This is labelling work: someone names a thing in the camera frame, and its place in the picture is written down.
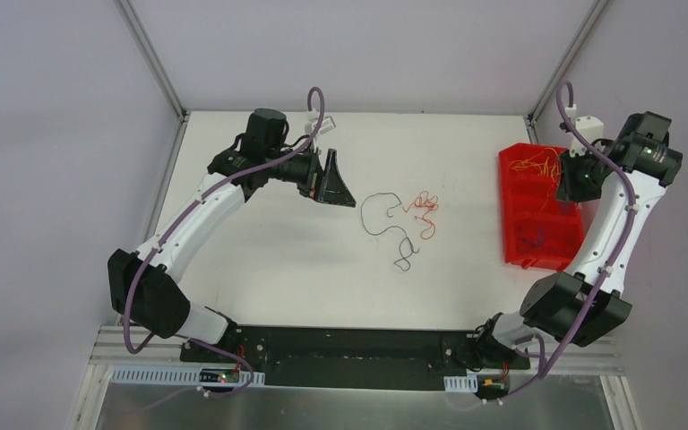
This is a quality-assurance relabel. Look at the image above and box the yellow cable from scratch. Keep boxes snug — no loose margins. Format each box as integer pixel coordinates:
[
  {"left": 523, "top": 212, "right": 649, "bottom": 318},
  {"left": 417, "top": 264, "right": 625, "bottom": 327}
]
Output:
[{"left": 509, "top": 147, "right": 564, "bottom": 215}]

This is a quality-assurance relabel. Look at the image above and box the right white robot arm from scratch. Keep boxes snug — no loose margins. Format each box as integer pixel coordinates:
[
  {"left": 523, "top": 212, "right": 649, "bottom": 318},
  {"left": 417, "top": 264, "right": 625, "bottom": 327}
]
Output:
[{"left": 472, "top": 111, "right": 683, "bottom": 367}]

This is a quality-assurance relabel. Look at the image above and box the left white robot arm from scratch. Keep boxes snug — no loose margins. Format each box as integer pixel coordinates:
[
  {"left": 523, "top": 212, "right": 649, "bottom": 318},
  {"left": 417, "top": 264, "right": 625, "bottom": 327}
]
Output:
[{"left": 107, "top": 108, "right": 357, "bottom": 363}]

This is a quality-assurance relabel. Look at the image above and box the red plastic bin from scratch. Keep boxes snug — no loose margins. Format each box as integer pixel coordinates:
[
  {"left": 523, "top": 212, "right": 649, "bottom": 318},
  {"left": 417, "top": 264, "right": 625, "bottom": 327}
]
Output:
[{"left": 497, "top": 142, "right": 585, "bottom": 271}]

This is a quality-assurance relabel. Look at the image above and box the left controller board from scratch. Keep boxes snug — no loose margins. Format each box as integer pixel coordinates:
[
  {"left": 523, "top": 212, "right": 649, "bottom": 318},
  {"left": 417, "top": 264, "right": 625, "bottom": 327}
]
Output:
[{"left": 199, "top": 368, "right": 241, "bottom": 386}]

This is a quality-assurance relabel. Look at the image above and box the controller board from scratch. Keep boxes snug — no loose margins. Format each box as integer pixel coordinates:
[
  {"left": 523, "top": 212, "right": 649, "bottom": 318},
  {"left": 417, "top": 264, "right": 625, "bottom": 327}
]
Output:
[
  {"left": 475, "top": 379, "right": 509, "bottom": 401},
  {"left": 199, "top": 368, "right": 241, "bottom": 386}
]

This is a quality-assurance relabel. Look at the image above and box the right controller board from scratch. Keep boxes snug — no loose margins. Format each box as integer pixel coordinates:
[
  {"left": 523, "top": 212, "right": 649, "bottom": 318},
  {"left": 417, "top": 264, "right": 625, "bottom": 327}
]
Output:
[{"left": 475, "top": 379, "right": 509, "bottom": 401}]

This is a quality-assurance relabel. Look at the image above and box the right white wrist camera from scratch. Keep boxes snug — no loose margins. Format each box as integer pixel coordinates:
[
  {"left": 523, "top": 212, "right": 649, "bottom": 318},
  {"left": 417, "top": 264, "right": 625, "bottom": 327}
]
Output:
[{"left": 564, "top": 104, "right": 605, "bottom": 143}]

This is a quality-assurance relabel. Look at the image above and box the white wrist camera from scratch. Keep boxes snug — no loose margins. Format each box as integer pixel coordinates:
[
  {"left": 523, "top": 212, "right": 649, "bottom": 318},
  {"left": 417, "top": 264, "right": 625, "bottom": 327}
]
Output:
[
  {"left": 564, "top": 104, "right": 605, "bottom": 143},
  {"left": 305, "top": 116, "right": 336, "bottom": 139}
]

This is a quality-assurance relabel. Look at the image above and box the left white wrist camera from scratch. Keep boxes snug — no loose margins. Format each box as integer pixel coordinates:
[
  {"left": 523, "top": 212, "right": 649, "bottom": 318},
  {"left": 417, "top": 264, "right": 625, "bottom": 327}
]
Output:
[{"left": 305, "top": 116, "right": 336, "bottom": 139}]

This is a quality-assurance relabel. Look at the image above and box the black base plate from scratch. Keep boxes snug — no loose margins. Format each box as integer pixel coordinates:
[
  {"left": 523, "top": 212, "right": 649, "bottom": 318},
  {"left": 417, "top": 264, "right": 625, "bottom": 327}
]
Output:
[{"left": 178, "top": 324, "right": 531, "bottom": 393}]

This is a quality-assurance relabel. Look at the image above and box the aluminium frame rail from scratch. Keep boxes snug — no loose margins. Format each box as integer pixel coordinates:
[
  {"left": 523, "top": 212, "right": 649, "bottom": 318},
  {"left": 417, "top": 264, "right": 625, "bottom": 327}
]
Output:
[{"left": 90, "top": 326, "right": 625, "bottom": 376}]

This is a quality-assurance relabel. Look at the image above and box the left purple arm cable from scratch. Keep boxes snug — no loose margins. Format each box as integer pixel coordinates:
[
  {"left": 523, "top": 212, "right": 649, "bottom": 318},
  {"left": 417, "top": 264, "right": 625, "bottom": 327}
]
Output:
[{"left": 122, "top": 86, "right": 326, "bottom": 400}]

